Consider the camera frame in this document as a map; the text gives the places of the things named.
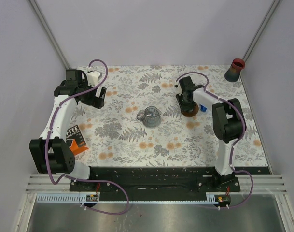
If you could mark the blue plastic cone dripper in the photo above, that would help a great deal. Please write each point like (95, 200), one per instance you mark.
(202, 108)

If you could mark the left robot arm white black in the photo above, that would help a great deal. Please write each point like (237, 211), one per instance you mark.
(50, 152)

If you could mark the glass coffee server carafe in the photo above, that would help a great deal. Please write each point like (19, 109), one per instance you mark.
(150, 117)

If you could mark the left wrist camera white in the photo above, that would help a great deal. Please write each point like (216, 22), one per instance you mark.
(93, 77)

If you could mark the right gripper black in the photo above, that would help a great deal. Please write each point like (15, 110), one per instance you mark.
(182, 108)

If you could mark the coffee paper filter box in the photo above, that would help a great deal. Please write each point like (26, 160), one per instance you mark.
(75, 140)

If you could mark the aluminium rail frame front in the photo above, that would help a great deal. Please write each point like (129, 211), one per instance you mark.
(262, 184)

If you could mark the wooden dripper ring holder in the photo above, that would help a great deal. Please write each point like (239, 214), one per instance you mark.
(191, 113)

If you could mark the dark mug red rim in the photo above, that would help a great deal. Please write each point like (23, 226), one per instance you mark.
(233, 73)

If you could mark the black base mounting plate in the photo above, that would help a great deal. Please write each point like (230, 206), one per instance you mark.
(201, 179)

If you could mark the floral pattern table mat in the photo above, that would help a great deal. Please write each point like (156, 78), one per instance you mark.
(116, 138)

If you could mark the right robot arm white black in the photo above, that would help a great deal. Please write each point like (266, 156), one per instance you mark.
(227, 120)

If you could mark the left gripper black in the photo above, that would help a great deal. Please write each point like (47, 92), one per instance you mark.
(95, 101)

